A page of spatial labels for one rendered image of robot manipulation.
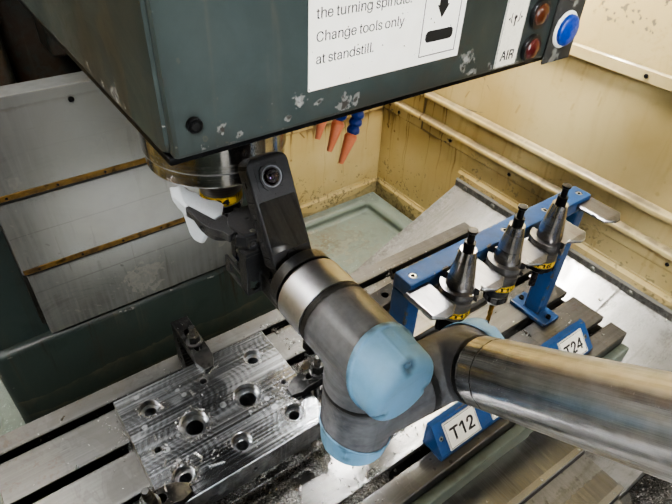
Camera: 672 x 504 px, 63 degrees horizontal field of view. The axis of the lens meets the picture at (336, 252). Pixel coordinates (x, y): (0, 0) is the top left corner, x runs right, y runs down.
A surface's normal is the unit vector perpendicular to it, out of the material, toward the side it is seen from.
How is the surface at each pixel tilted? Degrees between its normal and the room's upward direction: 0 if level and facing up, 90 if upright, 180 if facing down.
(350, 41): 90
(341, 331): 37
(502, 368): 56
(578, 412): 74
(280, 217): 63
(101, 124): 90
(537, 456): 7
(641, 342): 24
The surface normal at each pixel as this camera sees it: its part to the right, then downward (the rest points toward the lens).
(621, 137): -0.81, 0.35
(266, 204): 0.51, 0.13
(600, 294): -0.29, -0.56
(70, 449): 0.04, -0.77
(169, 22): 0.59, 0.53
